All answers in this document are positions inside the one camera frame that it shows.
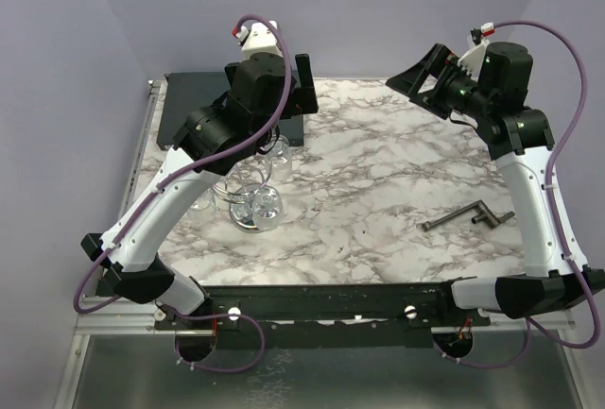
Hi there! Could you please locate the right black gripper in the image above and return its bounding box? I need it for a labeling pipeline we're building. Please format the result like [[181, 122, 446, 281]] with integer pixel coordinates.
[[387, 43, 493, 120]]

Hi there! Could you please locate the clear wine glass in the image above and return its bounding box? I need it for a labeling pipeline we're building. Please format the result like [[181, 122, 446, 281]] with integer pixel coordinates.
[[251, 187, 285, 231], [265, 136, 293, 182], [187, 189, 216, 227]]

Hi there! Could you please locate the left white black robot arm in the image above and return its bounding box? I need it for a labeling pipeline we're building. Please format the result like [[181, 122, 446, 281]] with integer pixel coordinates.
[[81, 52, 319, 329]]

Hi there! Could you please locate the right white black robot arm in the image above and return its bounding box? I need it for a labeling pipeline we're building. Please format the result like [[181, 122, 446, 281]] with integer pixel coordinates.
[[386, 42, 604, 326]]

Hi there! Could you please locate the dark flat rack box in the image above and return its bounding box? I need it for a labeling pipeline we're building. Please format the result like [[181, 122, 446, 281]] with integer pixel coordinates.
[[156, 71, 306, 151]]

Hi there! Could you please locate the chrome wine glass rack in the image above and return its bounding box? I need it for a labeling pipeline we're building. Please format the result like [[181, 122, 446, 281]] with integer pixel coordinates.
[[213, 153, 280, 233]]

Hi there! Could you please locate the dark metal T tool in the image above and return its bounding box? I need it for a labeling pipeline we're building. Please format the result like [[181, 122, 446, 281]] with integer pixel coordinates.
[[422, 199, 515, 232]]

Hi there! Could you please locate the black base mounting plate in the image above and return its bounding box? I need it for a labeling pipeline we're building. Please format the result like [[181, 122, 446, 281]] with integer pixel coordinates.
[[154, 282, 490, 350]]

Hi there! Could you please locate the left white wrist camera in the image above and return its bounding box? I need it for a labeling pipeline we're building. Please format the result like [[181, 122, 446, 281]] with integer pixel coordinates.
[[233, 22, 283, 60]]

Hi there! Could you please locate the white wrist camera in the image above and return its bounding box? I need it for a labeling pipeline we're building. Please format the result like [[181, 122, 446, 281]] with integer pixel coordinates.
[[458, 22, 494, 80], [233, 22, 283, 60]]

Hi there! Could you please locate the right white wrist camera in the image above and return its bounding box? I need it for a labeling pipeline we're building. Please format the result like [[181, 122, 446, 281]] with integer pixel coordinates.
[[458, 22, 494, 80]]

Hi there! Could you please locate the aluminium frame rail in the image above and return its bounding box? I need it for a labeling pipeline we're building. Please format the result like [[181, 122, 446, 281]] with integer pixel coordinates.
[[75, 80, 576, 338]]

